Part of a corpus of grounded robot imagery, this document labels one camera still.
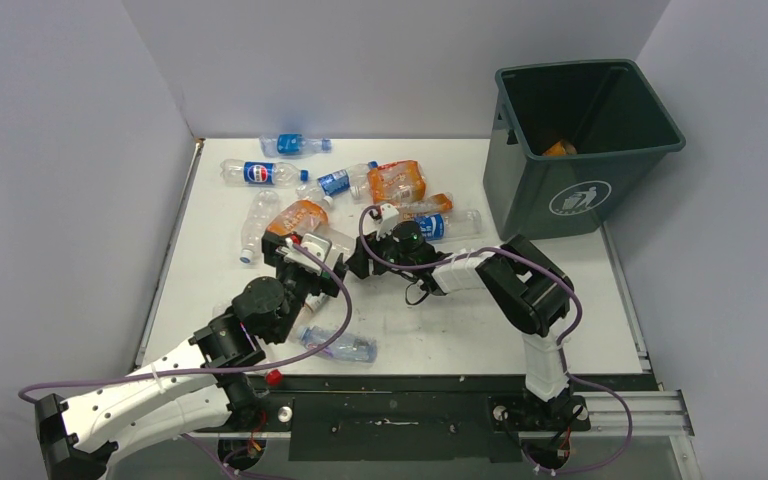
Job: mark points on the red emergency button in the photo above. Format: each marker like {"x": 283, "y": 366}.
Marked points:
{"x": 273, "y": 378}

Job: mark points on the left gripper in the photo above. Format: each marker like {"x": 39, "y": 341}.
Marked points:
{"x": 271, "y": 242}

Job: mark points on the crushed clear water bottle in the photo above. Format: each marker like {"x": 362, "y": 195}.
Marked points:
{"x": 346, "y": 348}

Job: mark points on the orange juice bottle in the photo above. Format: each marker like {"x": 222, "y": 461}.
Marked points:
{"x": 560, "y": 148}

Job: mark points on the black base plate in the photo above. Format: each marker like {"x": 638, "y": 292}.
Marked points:
{"x": 416, "y": 426}

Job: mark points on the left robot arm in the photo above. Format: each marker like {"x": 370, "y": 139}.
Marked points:
{"x": 203, "y": 382}

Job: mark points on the dark green trash bin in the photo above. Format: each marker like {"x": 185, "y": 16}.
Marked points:
{"x": 612, "y": 115}

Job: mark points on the flat orange label bottle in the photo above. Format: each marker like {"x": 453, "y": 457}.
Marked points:
{"x": 434, "y": 204}

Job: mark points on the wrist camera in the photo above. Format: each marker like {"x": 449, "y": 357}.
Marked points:
{"x": 388, "y": 217}
{"x": 309, "y": 251}

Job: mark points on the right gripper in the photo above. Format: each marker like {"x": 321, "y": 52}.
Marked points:
{"x": 359, "y": 263}

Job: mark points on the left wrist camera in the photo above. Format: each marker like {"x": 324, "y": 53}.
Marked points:
{"x": 309, "y": 251}

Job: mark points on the clear unlabelled bottle blue cap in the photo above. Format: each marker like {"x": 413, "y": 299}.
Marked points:
{"x": 265, "y": 206}

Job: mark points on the white knob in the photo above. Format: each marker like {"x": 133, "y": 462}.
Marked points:
{"x": 284, "y": 414}

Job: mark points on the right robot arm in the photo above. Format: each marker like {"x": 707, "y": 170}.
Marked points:
{"x": 532, "y": 293}

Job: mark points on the clear bottle blue label right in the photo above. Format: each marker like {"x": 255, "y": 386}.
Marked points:
{"x": 450, "y": 225}

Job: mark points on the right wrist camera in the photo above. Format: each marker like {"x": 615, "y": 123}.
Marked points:
{"x": 388, "y": 217}

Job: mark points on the orange label crushed bottle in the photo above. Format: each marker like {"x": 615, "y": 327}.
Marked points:
{"x": 301, "y": 217}

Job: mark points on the pepsi bottle blue cap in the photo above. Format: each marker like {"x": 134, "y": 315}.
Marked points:
{"x": 235, "y": 172}

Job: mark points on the red label bottle red cap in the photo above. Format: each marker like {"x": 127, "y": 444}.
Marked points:
{"x": 343, "y": 244}

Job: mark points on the aluminium rail frame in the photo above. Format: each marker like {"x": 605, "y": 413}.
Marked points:
{"x": 646, "y": 436}

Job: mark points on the clear bottle blue label far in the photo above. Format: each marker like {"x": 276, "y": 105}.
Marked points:
{"x": 293, "y": 145}

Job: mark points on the clear bottle white cap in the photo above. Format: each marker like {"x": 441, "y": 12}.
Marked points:
{"x": 305, "y": 317}

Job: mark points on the clear bottle blue label tilted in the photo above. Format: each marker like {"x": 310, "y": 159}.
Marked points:
{"x": 334, "y": 181}

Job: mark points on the large orange label bottle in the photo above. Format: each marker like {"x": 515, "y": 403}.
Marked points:
{"x": 399, "y": 182}

